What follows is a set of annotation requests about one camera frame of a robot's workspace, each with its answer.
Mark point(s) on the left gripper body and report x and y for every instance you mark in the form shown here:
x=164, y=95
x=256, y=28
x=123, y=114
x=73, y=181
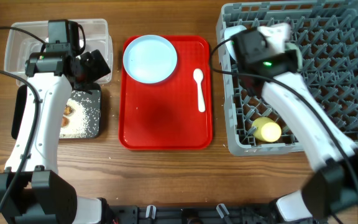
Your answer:
x=91, y=69

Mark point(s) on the brown food scrap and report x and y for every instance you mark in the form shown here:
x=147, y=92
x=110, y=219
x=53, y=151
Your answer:
x=68, y=110

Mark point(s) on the light blue plate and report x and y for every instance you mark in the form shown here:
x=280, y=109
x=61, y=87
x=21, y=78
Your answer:
x=150, y=59

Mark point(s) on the white bowl with rice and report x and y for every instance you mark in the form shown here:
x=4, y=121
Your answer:
x=229, y=33

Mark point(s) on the yellow plastic cup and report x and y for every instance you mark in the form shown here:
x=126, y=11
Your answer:
x=266, y=129

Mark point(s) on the orange carrot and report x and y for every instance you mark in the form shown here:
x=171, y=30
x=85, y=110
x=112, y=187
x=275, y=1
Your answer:
x=65, y=122

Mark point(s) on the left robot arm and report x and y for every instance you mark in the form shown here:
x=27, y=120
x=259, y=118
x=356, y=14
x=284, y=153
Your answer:
x=31, y=191

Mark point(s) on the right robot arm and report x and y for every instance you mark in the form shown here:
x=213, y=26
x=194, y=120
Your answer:
x=271, y=70

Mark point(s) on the black waste tray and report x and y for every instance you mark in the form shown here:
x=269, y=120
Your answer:
x=20, y=105

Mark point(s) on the grey dishwasher rack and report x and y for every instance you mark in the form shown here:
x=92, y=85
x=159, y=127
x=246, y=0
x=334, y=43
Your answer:
x=326, y=33

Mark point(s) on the spilled white rice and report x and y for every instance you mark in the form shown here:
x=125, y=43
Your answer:
x=85, y=120

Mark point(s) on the clear plastic bin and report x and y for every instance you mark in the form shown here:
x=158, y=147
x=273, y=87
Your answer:
x=93, y=36

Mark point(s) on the red serving tray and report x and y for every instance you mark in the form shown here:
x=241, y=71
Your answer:
x=165, y=115

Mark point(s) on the white plastic spoon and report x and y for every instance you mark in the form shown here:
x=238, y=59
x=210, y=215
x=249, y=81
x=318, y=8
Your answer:
x=198, y=78

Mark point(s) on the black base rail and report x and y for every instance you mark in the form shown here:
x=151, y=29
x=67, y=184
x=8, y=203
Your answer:
x=254, y=213

